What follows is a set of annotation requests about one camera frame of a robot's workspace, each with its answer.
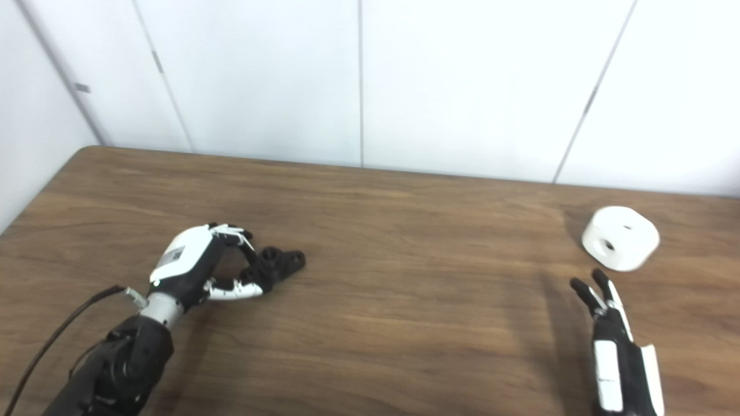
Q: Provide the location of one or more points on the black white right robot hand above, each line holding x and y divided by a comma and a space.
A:
610, 370

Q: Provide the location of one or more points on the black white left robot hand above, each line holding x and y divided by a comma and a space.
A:
182, 257

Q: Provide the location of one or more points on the black flanged holder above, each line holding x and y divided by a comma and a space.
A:
277, 263

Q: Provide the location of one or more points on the round white plastic piece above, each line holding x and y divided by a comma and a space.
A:
627, 245

